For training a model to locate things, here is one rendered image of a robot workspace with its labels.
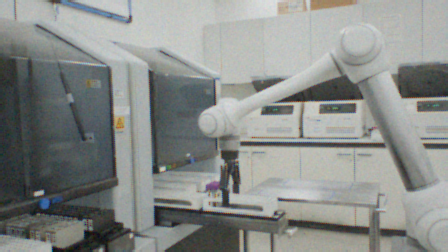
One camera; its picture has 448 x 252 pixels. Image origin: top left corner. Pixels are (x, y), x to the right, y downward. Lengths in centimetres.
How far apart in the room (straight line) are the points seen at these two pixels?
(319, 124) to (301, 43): 91
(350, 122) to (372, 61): 253
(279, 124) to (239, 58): 95
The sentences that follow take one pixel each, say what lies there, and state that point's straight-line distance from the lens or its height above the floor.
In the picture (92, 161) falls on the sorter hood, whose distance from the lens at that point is 138.
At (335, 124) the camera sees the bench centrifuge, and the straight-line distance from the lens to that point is 377.
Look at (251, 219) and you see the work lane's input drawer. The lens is 152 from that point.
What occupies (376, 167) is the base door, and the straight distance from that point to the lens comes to 377.
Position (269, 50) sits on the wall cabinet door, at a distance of 425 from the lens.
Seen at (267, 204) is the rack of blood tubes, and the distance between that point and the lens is 150.
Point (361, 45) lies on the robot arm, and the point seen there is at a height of 141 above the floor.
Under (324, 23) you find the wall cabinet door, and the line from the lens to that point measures 415.
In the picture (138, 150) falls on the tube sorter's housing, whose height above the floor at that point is 108.
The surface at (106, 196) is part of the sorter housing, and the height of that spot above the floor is 92.
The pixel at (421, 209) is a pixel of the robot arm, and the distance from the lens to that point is 129.
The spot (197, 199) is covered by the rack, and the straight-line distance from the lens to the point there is 163.
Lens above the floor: 124
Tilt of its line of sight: 3 degrees down
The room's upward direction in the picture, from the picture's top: 2 degrees counter-clockwise
